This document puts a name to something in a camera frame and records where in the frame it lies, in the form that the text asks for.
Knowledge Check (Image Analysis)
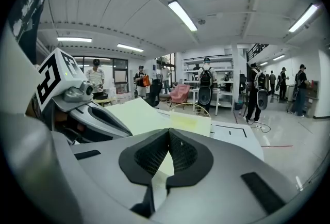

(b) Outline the person's black printed t-shirt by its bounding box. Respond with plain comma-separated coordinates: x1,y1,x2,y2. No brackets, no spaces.
7,0,48,65

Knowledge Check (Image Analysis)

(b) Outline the black floor cable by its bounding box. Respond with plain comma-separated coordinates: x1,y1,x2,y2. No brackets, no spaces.
246,120,272,134

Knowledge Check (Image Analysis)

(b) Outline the black swivel chair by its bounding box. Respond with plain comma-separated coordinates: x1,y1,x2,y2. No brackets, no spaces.
145,78,164,108

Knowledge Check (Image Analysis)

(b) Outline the white cloth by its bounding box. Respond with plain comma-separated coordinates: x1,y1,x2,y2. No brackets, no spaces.
104,97,177,202

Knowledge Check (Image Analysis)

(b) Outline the white table with black lines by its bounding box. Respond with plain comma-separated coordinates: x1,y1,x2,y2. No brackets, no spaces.
210,121,265,162

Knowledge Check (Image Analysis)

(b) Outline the pale yellow cloth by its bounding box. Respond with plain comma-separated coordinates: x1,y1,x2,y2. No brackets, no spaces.
169,111,213,138

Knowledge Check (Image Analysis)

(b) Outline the black backpack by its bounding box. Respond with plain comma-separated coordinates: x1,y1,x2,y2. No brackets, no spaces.
200,67,213,87

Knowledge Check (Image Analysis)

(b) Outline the round wooden side table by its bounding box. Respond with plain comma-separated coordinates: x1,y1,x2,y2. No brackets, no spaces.
92,98,118,108

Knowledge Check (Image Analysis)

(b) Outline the white metal shelf rack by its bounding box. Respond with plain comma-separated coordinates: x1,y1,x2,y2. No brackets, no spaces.
182,55,236,110

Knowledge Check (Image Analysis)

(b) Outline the pink lounge chair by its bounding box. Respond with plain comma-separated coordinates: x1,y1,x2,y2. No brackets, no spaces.
169,83,191,108

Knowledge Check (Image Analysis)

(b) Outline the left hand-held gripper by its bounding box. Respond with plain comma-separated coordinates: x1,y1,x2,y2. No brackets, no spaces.
34,47,134,143

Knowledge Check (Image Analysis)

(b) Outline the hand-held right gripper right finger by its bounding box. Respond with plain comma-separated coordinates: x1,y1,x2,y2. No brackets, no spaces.
154,127,305,219

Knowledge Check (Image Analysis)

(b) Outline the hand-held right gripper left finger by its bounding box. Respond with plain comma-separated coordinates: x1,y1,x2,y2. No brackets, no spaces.
70,127,171,219

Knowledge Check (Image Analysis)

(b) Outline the gold wire hoop chair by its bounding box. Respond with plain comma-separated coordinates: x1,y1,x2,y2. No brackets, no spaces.
169,102,212,118

